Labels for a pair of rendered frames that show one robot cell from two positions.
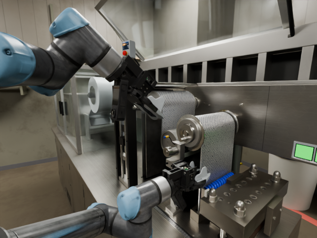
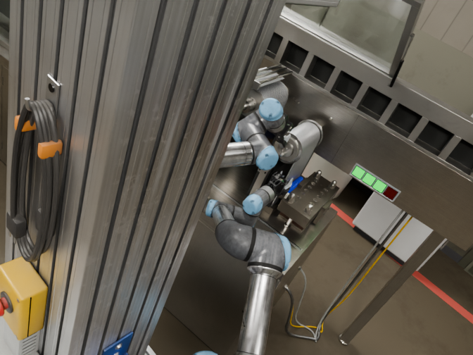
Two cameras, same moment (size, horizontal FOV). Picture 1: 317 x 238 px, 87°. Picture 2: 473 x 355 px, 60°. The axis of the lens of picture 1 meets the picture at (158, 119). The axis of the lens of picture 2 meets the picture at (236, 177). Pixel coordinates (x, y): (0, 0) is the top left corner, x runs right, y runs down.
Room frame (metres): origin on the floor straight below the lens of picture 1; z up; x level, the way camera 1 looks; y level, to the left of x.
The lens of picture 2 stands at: (-0.68, 0.88, 2.13)
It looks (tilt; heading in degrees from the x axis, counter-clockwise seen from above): 34 degrees down; 328
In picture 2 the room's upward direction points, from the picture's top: 24 degrees clockwise
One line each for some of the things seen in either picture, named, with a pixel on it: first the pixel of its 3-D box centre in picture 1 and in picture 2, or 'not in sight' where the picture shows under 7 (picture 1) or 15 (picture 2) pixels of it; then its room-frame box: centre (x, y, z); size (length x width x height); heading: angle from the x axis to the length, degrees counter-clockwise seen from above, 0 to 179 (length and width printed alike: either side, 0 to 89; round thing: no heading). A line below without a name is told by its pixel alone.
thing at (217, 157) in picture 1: (217, 161); (296, 169); (0.68, -0.26, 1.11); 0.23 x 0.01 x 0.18; 128
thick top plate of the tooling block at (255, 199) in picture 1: (247, 195); (310, 197); (0.61, -0.36, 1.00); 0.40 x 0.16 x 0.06; 128
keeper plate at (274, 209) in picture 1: (274, 215); (323, 212); (0.54, -0.43, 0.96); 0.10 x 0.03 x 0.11; 128
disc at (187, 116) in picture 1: (189, 132); (286, 148); (0.65, -0.12, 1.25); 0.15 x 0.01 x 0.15; 38
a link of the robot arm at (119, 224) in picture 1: (134, 227); (243, 218); (0.44, 0.07, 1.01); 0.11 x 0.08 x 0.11; 71
